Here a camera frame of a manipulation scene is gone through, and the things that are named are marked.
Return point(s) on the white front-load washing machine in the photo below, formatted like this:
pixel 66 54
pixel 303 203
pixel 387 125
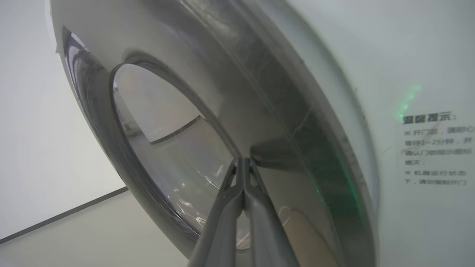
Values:
pixel 426 55

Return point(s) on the black text notice sticker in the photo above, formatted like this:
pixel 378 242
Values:
pixel 438 148

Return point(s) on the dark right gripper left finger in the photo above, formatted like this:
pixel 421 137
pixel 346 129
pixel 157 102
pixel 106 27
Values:
pixel 222 222

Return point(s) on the round glass washer door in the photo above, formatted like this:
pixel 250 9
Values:
pixel 185 55

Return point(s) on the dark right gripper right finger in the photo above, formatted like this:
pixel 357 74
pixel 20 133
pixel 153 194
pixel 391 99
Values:
pixel 265 230

